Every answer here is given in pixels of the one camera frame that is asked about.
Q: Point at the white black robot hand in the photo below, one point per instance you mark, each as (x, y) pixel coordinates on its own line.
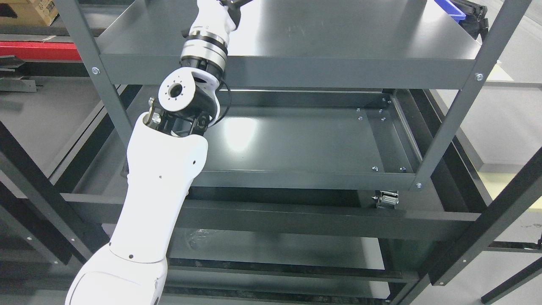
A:
(218, 17)

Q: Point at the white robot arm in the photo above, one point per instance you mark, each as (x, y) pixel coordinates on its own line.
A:
(166, 152)

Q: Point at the black metal shelf rack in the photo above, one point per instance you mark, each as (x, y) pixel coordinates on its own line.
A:
(293, 181)

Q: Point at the grey metal cart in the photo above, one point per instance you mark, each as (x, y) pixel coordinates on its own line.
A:
(305, 44)

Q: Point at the red metal beam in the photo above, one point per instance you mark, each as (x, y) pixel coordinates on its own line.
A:
(40, 50)

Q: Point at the clear plastic bag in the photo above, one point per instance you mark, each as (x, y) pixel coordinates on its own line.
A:
(198, 239)

